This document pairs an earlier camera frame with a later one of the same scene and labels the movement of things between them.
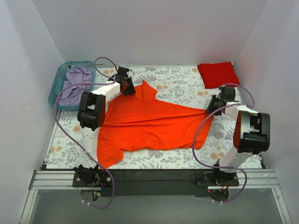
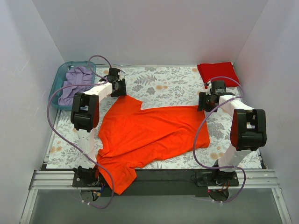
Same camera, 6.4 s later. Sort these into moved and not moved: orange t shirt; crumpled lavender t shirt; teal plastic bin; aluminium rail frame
Moved: orange t shirt
Not moved: crumpled lavender t shirt; aluminium rail frame; teal plastic bin
